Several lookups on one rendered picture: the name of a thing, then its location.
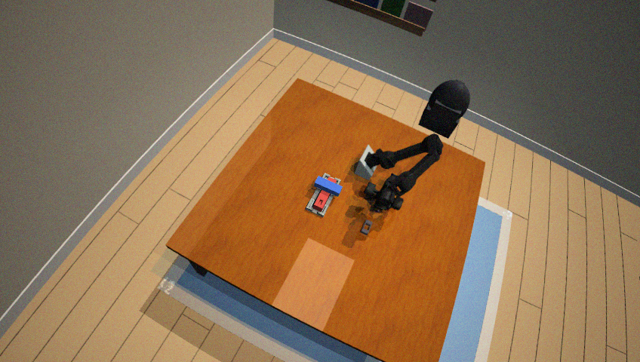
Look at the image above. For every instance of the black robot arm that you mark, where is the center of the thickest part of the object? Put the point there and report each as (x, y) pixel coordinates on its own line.
(406, 180)

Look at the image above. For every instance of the grey rectangular frame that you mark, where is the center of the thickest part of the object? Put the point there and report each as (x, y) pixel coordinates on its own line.
(365, 231)

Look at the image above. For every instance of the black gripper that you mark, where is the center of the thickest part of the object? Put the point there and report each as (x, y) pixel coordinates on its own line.
(371, 190)

